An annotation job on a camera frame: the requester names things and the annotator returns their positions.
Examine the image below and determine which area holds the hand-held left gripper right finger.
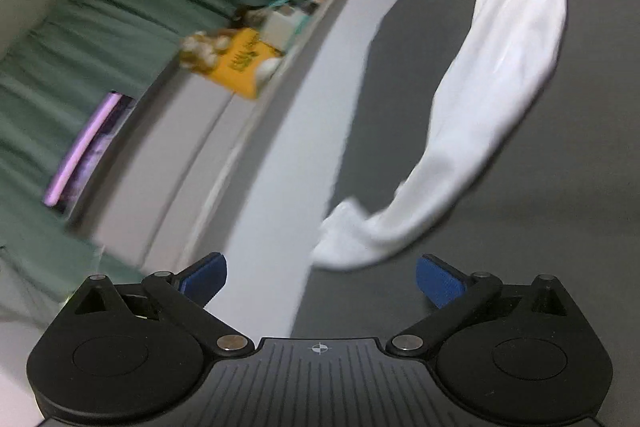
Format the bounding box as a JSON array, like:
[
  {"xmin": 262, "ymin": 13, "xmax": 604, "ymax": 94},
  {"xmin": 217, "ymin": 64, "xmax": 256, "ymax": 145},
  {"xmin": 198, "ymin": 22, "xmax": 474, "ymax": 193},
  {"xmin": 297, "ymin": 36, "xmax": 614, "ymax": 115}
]
[{"xmin": 385, "ymin": 253, "xmax": 583, "ymax": 360}]

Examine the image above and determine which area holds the grey storage box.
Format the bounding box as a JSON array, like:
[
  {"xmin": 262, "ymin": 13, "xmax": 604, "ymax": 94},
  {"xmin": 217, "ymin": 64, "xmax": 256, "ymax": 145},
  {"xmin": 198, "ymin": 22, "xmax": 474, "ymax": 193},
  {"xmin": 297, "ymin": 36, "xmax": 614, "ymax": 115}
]
[{"xmin": 65, "ymin": 72, "xmax": 261, "ymax": 268}]

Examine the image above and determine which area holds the yellow plush toy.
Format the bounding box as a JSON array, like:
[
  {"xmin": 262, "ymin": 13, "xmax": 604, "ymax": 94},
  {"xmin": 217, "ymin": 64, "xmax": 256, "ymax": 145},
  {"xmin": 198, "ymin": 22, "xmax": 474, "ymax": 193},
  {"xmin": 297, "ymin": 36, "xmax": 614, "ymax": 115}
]
[{"xmin": 180, "ymin": 29, "xmax": 233, "ymax": 72}]

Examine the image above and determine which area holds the monitor screen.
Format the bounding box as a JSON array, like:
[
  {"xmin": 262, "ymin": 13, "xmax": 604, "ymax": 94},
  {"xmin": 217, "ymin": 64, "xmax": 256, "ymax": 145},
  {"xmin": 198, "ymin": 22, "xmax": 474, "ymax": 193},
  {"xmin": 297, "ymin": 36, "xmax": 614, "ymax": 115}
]
[{"xmin": 44, "ymin": 92, "xmax": 137, "ymax": 208}]

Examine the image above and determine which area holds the white teal box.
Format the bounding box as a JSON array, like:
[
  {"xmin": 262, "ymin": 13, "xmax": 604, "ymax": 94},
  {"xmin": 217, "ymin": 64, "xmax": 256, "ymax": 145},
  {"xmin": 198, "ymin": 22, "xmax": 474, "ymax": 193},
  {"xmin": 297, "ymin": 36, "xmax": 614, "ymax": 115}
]
[{"xmin": 262, "ymin": 2, "xmax": 311, "ymax": 50}]

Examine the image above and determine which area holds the yellow cardboard box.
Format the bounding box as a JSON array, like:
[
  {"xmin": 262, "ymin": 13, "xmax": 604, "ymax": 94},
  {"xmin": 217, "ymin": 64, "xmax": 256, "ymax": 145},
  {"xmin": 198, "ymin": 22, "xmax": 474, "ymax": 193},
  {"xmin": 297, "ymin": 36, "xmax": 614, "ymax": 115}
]
[{"xmin": 202, "ymin": 28, "xmax": 287, "ymax": 100}]

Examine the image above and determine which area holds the white long-sleeve shirt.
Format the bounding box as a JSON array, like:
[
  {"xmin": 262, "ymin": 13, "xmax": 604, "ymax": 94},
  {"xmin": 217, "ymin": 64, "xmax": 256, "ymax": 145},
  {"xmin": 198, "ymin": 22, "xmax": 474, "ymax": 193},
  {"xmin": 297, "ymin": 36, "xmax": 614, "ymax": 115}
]
[{"xmin": 312, "ymin": 0, "xmax": 638, "ymax": 269}]

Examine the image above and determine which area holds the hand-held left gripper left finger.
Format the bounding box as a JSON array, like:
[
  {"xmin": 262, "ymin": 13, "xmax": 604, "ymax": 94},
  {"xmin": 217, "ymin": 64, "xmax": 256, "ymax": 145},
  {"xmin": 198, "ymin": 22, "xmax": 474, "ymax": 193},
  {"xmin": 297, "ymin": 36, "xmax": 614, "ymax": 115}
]
[{"xmin": 62, "ymin": 252, "xmax": 256, "ymax": 358}]

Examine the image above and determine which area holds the white computer mouse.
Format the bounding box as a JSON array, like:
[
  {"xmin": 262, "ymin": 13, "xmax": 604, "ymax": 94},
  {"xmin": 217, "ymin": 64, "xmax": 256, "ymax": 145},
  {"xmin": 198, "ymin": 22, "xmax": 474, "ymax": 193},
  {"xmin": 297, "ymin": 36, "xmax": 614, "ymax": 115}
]
[{"xmin": 254, "ymin": 58, "xmax": 282, "ymax": 84}]

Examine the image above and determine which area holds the grey window ledge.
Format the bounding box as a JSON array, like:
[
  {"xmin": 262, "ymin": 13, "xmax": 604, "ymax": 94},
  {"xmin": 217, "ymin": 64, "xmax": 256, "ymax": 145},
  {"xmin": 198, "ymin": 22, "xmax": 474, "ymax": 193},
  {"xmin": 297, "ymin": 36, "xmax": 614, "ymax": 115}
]
[{"xmin": 135, "ymin": 0, "xmax": 375, "ymax": 270}]

